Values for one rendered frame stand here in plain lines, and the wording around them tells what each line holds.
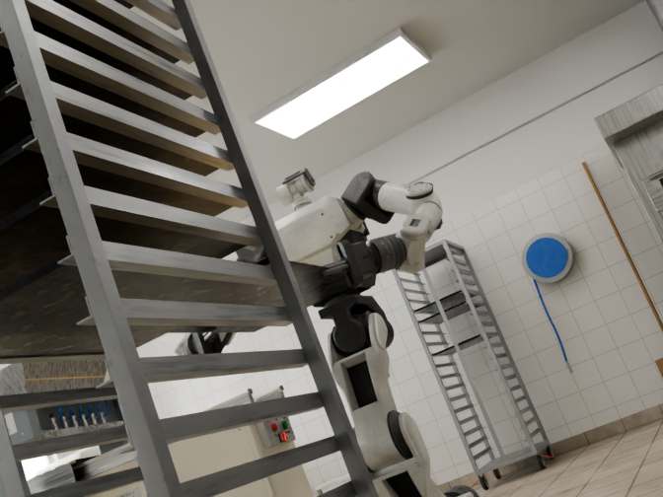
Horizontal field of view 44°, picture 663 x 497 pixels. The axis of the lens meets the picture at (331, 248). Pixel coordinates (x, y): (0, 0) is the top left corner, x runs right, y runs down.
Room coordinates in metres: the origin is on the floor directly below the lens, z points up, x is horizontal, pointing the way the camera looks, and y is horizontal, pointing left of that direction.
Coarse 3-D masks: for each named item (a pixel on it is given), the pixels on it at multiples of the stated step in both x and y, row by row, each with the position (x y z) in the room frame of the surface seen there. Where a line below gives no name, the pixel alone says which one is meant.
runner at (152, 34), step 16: (80, 0) 1.31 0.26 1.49; (96, 0) 1.33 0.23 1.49; (112, 0) 1.38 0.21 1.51; (112, 16) 1.39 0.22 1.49; (128, 16) 1.42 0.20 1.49; (128, 32) 1.46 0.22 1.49; (144, 32) 1.48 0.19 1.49; (160, 32) 1.53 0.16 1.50; (160, 48) 1.56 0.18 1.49; (176, 48) 1.58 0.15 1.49
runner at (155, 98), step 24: (0, 24) 1.05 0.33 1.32; (48, 48) 1.14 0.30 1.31; (72, 48) 1.21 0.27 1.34; (72, 72) 1.22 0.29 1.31; (96, 72) 1.25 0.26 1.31; (120, 72) 1.33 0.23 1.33; (144, 96) 1.39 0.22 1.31; (168, 96) 1.46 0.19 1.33; (192, 120) 1.56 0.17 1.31; (216, 120) 1.63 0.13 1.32
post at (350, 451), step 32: (192, 32) 1.62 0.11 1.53; (224, 96) 1.64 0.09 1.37; (224, 128) 1.63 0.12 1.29; (256, 192) 1.62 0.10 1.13; (256, 224) 1.63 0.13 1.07; (288, 288) 1.62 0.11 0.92; (320, 352) 1.63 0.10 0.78; (320, 384) 1.63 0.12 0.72; (352, 448) 1.62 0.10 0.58; (352, 480) 1.63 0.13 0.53
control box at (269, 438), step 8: (256, 424) 2.89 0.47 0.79; (264, 424) 2.89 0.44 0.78; (280, 424) 3.02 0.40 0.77; (288, 424) 3.09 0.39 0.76; (264, 432) 2.88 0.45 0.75; (272, 432) 2.93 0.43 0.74; (280, 432) 2.99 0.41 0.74; (288, 432) 3.06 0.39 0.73; (264, 440) 2.88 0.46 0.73; (272, 440) 2.91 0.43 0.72; (280, 440) 2.96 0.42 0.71; (288, 440) 3.04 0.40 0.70; (264, 448) 2.89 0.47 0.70
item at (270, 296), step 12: (264, 264) 1.70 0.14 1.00; (300, 264) 1.81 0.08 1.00; (300, 276) 1.92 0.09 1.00; (312, 276) 1.97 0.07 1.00; (324, 276) 2.02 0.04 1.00; (336, 276) 2.08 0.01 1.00; (264, 288) 1.90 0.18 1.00; (276, 288) 1.95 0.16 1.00; (300, 288) 2.05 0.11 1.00; (312, 288) 2.10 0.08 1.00; (324, 288) 2.16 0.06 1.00; (336, 288) 2.23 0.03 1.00; (240, 300) 1.92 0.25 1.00; (252, 300) 1.97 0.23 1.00; (264, 300) 2.02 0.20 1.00; (276, 300) 2.08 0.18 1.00; (312, 300) 2.25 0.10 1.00
